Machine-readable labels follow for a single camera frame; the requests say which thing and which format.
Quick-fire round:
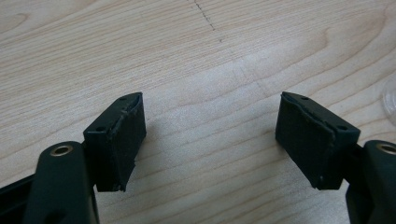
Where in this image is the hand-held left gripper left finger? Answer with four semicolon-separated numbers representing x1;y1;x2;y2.
82;91;148;193

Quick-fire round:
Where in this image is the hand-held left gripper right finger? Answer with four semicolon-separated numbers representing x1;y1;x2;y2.
275;91;361;191

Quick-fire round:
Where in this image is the clear plastic container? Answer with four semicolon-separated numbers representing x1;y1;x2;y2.
382;77;396;126

